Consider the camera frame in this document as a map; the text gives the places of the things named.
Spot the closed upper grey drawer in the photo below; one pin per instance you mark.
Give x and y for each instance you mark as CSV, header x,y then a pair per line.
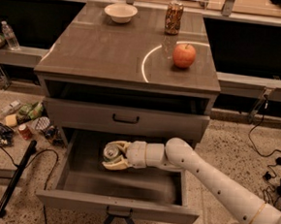
x,y
125,120

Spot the green soda can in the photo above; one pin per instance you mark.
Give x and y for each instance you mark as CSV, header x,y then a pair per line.
x,y
111,153

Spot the brown patterned soda can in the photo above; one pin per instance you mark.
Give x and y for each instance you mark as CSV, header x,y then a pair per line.
x,y
174,15

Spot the black bar on floor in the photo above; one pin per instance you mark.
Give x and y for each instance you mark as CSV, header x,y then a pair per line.
x,y
16,176

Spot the white bowl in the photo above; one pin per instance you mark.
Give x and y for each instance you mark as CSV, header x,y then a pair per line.
x,y
120,13

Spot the yellow sponge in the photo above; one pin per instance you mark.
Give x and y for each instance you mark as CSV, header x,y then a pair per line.
x,y
10,120

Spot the red soda can on floor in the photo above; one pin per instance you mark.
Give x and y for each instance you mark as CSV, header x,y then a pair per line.
x,y
24,131

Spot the red apple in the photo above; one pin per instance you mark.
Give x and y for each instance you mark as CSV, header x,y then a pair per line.
x,y
183,55

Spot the plastic bottle on floor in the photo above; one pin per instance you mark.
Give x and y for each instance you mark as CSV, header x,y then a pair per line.
x,y
11,108

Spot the dark cans on floor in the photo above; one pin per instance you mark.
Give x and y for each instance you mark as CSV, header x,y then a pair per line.
x,y
53,136

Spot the grey drawer cabinet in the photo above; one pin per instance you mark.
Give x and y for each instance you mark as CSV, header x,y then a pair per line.
x,y
129,65

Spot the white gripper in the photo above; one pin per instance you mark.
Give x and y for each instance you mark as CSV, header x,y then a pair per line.
x,y
136,154

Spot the clear plastic water bottle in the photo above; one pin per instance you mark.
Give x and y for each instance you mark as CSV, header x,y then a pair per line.
x,y
10,36

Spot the green chip bag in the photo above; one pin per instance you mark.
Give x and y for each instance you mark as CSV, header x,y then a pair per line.
x,y
32,111

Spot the open lower grey drawer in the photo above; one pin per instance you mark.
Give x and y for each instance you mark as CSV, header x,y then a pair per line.
x,y
84,184

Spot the white patterned cup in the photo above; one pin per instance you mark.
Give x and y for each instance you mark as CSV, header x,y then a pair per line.
x,y
41,123

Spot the blue snack bag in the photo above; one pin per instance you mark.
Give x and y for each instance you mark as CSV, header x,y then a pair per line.
x,y
6,135

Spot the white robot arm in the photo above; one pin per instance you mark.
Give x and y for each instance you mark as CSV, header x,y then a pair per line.
x,y
176,155

